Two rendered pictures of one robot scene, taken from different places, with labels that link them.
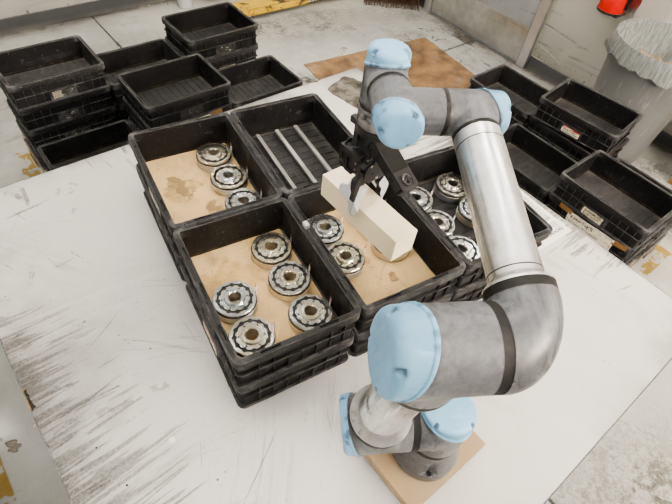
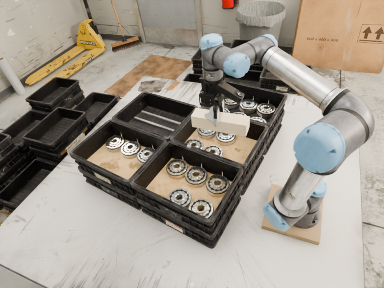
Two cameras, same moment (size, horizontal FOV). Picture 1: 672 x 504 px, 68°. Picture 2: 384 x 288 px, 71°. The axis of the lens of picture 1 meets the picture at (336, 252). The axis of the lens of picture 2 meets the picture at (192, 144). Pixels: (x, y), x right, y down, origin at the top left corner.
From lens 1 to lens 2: 0.34 m
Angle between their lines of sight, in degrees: 13
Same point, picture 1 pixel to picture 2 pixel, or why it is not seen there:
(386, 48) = (211, 38)
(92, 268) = (87, 231)
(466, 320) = (339, 118)
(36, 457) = not seen: outside the picture
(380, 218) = (231, 120)
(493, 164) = (290, 60)
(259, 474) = (243, 272)
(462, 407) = not seen: hidden behind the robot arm
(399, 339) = (323, 139)
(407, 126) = (244, 63)
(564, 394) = not seen: hidden behind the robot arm
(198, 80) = (64, 120)
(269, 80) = (98, 104)
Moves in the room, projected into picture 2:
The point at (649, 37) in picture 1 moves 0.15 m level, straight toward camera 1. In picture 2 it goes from (251, 10) to (251, 14)
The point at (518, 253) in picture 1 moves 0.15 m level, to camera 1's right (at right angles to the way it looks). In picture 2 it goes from (328, 87) to (370, 72)
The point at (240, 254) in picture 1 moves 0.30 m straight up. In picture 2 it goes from (163, 178) to (150, 131)
